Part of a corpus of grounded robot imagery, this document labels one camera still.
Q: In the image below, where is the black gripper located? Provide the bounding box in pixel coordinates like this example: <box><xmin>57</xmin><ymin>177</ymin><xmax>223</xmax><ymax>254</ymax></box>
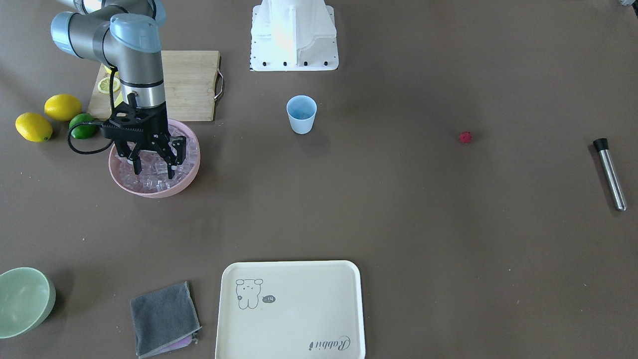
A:
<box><xmin>115</xmin><ymin>105</ymin><xmax>186</xmax><ymax>179</ymax></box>

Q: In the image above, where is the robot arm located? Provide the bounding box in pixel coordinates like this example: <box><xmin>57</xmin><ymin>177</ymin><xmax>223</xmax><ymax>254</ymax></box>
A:
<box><xmin>50</xmin><ymin>0</ymin><xmax>185</xmax><ymax>178</ymax></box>

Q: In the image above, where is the pile of clear ice cubes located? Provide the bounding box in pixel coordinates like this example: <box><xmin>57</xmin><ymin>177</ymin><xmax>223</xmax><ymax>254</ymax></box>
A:
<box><xmin>116</xmin><ymin>125</ymin><xmax>198</xmax><ymax>193</ymax></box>

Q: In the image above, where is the light blue plastic cup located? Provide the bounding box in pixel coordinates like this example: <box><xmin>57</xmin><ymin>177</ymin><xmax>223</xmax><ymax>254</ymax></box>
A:
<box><xmin>286</xmin><ymin>95</ymin><xmax>318</xmax><ymax>135</ymax></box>

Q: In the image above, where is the pink bowl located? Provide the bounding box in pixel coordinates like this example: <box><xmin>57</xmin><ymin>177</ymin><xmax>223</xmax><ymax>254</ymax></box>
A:
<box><xmin>108</xmin><ymin>119</ymin><xmax>201</xmax><ymax>199</ymax></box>

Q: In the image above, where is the green lime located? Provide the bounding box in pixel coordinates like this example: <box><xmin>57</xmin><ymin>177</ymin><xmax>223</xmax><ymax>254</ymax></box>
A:
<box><xmin>69</xmin><ymin>112</ymin><xmax>98</xmax><ymax>140</ymax></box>

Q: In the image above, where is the lemon slice on board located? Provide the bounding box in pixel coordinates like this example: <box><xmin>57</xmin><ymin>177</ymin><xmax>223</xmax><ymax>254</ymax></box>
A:
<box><xmin>96</xmin><ymin>77</ymin><xmax>121</xmax><ymax>95</ymax></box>

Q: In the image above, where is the wooden cutting board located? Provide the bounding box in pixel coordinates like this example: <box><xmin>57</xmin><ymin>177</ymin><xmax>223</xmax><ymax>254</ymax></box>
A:
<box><xmin>87</xmin><ymin>50</ymin><xmax>225</xmax><ymax>122</ymax></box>

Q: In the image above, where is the whole yellow lemon inner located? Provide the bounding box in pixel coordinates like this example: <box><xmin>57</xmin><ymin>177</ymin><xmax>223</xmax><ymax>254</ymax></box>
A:
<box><xmin>44</xmin><ymin>94</ymin><xmax>83</xmax><ymax>121</ymax></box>

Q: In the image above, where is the whole yellow lemon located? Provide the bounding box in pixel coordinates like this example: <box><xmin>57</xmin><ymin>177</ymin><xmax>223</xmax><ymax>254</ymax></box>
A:
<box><xmin>14</xmin><ymin>112</ymin><xmax>54</xmax><ymax>143</ymax></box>
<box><xmin>44</xmin><ymin>94</ymin><xmax>83</xmax><ymax>121</ymax></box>

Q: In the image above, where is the whole yellow lemon outer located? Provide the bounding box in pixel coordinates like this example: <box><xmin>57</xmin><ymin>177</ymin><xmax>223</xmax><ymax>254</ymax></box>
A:
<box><xmin>14</xmin><ymin>112</ymin><xmax>54</xmax><ymax>143</ymax></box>

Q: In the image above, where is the grey folded cloth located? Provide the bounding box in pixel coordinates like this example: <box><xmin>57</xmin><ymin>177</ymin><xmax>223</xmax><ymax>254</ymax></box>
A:
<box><xmin>130</xmin><ymin>281</ymin><xmax>201</xmax><ymax>359</ymax></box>

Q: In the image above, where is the pale green bowl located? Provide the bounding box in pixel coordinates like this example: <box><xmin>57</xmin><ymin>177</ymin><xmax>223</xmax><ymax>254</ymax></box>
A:
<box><xmin>0</xmin><ymin>267</ymin><xmax>56</xmax><ymax>339</ymax></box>

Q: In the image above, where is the cream rabbit serving tray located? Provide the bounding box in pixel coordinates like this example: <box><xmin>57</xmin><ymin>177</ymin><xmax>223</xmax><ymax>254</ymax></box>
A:
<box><xmin>214</xmin><ymin>260</ymin><xmax>366</xmax><ymax>359</ymax></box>

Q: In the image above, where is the red strawberry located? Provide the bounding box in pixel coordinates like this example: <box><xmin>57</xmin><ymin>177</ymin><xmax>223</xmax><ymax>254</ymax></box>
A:
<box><xmin>459</xmin><ymin>131</ymin><xmax>473</xmax><ymax>145</ymax></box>

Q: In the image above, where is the steel muddler black tip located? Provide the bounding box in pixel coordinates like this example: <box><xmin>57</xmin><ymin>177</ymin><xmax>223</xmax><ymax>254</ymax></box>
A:
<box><xmin>593</xmin><ymin>137</ymin><xmax>628</xmax><ymax>212</ymax></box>

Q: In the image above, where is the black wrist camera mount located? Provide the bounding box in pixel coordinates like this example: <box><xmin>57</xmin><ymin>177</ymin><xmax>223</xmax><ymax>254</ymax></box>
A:
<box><xmin>101</xmin><ymin>94</ymin><xmax>144</xmax><ymax>143</ymax></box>

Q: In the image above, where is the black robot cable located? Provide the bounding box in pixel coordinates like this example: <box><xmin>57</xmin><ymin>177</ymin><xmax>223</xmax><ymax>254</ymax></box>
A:
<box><xmin>67</xmin><ymin>67</ymin><xmax>120</xmax><ymax>155</ymax></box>

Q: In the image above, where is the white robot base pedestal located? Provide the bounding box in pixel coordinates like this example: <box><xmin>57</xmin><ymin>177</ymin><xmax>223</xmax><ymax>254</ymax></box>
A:
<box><xmin>249</xmin><ymin>0</ymin><xmax>339</xmax><ymax>71</ymax></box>

